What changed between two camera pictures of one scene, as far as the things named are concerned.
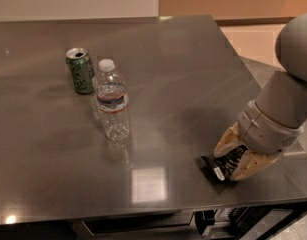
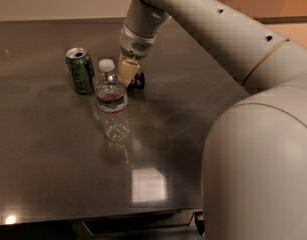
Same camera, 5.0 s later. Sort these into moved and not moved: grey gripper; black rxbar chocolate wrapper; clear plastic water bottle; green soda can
Moved: black rxbar chocolate wrapper; grey gripper
Not moved: green soda can; clear plastic water bottle
